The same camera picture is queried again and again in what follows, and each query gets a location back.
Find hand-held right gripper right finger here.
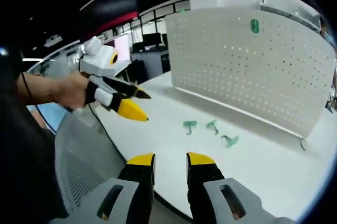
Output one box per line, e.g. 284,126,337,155
185,151,295,224

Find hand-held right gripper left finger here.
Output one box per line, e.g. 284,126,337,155
51,152,156,224

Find white perforated mounting plate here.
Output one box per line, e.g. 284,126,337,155
164,6,337,152

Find person's left hand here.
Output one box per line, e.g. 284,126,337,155
54,72,92,113

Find black bag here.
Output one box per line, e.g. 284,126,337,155
126,59,148,85

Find white ceiling air conditioner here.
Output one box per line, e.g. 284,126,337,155
43,35,64,48

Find black desktop monitor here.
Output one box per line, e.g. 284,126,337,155
143,33,162,48

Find light blue cloth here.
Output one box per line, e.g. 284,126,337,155
27,102,71,134

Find black framed glass partition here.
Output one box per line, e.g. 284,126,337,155
100,0,190,43

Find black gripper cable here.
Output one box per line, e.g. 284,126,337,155
21,52,127,161

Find large black wall screen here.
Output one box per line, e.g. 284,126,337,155
80,0,140,35

